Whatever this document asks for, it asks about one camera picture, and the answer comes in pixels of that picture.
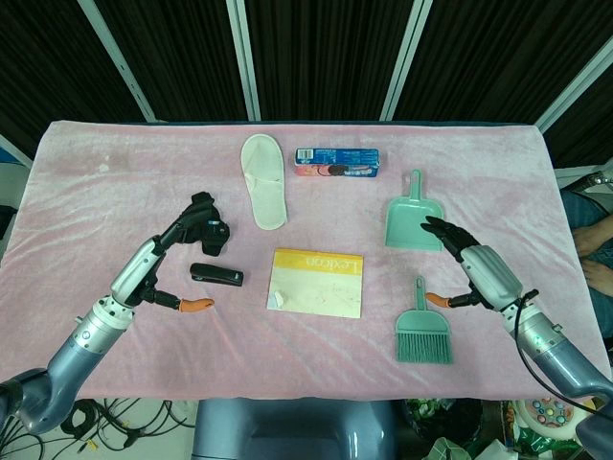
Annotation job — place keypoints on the black stapler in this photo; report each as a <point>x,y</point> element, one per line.
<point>216,274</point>

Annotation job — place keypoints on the colourful toy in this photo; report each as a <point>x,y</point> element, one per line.
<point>546,416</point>

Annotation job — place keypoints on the green hand brush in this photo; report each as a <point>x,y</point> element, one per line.
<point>423,330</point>

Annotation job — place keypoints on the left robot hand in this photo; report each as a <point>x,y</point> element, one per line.
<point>139,261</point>

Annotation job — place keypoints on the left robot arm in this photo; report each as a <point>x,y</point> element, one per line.
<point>62,354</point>

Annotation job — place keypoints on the blue cookie box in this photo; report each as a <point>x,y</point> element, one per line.
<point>337,162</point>

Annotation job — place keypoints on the pink table cloth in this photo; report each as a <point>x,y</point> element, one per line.
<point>306,230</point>

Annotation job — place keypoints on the yellow book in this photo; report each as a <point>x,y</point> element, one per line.
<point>316,282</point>

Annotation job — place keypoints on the person in jeans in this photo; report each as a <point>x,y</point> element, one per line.
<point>591,235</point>

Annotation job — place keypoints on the green dustpan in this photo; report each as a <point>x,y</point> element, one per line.
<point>414,215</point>

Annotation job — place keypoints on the white slipper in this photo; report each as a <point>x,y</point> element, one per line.
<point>263,182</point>

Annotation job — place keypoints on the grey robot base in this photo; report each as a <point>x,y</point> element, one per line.
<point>294,429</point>

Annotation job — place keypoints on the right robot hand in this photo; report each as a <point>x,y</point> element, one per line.
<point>488,268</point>

